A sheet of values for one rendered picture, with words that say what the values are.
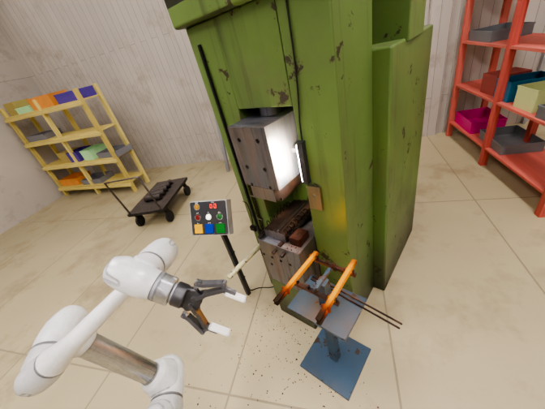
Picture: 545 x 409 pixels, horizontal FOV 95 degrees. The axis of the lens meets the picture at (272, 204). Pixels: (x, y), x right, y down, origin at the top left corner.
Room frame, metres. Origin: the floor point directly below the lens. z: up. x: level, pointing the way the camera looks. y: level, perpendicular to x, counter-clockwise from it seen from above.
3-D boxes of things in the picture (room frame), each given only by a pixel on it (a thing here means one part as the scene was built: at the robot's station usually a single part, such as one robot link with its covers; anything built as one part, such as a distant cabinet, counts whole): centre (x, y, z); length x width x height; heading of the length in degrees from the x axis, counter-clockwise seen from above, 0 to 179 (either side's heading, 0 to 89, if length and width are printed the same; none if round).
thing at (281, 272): (1.56, -0.15, 0.69); 0.56 x 0.38 x 0.45; 134
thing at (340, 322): (0.97, -0.17, 0.70); 0.40 x 0.30 x 0.02; 43
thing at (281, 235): (1.59, -0.11, 0.96); 0.42 x 0.20 x 0.09; 134
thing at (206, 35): (1.91, -0.02, 1.15); 0.44 x 0.26 x 2.30; 134
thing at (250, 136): (1.56, -0.14, 1.56); 0.42 x 0.39 x 0.40; 134
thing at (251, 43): (1.67, -0.25, 2.06); 0.44 x 0.41 x 0.47; 134
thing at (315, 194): (1.31, -0.27, 1.27); 0.09 x 0.02 x 0.17; 44
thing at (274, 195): (1.59, -0.11, 1.32); 0.42 x 0.20 x 0.10; 134
